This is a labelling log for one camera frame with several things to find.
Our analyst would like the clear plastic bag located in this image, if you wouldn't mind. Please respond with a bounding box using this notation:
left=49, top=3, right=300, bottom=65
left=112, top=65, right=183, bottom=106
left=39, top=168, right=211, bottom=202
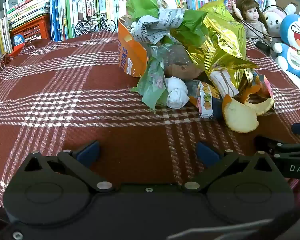
left=152, top=44, right=198, bottom=68

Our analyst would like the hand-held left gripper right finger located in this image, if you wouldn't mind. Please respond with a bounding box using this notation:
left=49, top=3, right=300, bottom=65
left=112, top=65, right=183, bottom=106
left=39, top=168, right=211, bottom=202
left=181, top=141, right=278, bottom=193

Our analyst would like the row of tall picture books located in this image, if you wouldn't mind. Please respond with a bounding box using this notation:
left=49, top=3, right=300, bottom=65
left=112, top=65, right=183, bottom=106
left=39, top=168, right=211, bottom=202
left=50, top=0, right=130, bottom=42

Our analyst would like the orange snack box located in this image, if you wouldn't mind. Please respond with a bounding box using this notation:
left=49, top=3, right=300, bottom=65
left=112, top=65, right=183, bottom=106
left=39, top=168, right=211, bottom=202
left=118, top=17, right=149, bottom=78

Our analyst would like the red white plaid blanket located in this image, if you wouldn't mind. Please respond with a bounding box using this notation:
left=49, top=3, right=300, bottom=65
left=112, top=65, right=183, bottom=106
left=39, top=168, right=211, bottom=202
left=0, top=31, right=300, bottom=208

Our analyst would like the red plastic crate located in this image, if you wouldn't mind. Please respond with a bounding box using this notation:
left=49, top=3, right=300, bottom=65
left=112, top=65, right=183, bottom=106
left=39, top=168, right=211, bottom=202
left=10, top=14, right=52, bottom=41

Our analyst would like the small orange peel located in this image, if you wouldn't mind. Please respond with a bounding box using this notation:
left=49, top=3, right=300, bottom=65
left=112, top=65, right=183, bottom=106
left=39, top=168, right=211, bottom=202
left=240, top=85, right=275, bottom=116

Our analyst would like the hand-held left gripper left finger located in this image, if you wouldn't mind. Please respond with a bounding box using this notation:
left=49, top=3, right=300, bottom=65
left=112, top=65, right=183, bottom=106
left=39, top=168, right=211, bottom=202
left=24, top=140, right=113, bottom=193

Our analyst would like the macaron print snack wrapper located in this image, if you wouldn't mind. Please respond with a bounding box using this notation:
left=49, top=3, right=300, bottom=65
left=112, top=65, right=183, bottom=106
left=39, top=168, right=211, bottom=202
left=196, top=80, right=214, bottom=119

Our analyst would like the blue cat plush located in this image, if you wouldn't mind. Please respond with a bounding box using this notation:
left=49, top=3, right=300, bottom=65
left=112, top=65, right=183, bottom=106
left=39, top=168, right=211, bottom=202
left=272, top=14, right=300, bottom=83

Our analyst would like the stack of flat picture books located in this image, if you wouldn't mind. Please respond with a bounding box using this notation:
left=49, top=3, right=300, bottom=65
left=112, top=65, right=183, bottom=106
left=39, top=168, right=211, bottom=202
left=6, top=0, right=51, bottom=29

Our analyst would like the large orange peel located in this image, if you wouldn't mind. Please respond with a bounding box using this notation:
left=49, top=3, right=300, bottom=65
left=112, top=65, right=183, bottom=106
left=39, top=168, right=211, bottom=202
left=222, top=94, right=260, bottom=133

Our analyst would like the miniature bicycle model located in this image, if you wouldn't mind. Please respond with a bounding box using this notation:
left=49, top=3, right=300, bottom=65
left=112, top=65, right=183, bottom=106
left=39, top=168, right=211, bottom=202
left=74, top=13, right=117, bottom=37

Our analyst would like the brown cardboard box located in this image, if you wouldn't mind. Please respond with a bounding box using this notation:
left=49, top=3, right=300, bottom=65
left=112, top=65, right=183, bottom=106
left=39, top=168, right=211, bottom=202
left=276, top=0, right=300, bottom=13

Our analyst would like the gold foil chip bag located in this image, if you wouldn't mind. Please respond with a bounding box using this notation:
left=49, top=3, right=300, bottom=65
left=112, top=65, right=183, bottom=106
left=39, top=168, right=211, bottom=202
left=170, top=0, right=260, bottom=96

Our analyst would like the white tissue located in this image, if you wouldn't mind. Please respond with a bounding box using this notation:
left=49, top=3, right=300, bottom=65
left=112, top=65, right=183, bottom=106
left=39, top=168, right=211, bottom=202
left=165, top=77, right=190, bottom=109

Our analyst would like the red plastic tray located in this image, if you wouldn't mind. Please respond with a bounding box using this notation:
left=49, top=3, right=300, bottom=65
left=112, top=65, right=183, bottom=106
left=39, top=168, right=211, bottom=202
left=9, top=43, right=26, bottom=57

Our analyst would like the pale green plastic bag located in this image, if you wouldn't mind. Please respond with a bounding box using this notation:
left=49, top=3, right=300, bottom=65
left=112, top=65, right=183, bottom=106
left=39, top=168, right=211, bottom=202
left=130, top=52, right=169, bottom=111

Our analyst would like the row of large hardcover books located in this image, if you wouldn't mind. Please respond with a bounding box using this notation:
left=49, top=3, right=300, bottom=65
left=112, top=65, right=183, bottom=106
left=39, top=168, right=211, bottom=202
left=0, top=14, right=13, bottom=67

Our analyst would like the white bunny plush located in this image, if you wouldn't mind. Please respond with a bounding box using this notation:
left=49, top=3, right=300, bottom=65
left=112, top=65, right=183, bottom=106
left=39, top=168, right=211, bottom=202
left=262, top=4, right=297, bottom=39

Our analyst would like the brown paper scrap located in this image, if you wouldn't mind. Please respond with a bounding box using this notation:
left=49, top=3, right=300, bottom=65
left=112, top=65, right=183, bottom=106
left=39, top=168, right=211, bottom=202
left=164, top=64, right=203, bottom=81

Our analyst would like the white brown striped packet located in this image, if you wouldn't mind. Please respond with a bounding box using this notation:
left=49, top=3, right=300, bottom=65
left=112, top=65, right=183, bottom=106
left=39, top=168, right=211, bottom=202
left=209, top=70, right=240, bottom=98

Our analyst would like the newspaper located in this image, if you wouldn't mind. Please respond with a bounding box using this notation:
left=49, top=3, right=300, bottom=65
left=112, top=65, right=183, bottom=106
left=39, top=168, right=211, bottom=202
left=130, top=7, right=187, bottom=46

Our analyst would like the orange red snack packet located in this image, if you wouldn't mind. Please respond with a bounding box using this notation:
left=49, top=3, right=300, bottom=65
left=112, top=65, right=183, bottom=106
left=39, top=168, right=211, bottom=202
left=245, top=72, right=275, bottom=105

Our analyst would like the brown haired doll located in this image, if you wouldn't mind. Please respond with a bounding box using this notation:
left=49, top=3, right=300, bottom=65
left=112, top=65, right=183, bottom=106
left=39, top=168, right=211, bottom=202
left=231, top=0, right=272, bottom=48

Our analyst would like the green wrapper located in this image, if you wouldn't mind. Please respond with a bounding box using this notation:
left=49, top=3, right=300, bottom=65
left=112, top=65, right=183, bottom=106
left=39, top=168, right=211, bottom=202
left=126, top=0, right=208, bottom=38

